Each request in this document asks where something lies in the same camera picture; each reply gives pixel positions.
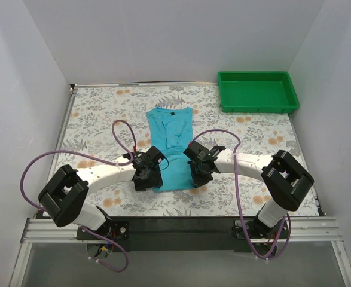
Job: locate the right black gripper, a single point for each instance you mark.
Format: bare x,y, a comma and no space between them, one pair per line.
200,176

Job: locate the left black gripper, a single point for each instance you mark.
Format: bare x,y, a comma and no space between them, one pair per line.
149,180

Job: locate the turquoise t shirt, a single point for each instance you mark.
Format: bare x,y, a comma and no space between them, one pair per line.
171,132

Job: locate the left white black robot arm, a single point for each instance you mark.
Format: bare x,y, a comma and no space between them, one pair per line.
63,197

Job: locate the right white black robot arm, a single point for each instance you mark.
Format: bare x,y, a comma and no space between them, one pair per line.
286,179

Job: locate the floral patterned table cloth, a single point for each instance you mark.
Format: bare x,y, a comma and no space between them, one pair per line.
100,121

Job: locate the green plastic tray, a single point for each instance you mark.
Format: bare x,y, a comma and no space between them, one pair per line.
257,92

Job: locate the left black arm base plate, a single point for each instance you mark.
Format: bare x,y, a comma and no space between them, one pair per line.
115,230

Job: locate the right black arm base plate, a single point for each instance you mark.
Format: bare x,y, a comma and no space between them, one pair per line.
258,230

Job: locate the aluminium frame rail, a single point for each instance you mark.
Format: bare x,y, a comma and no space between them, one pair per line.
184,234

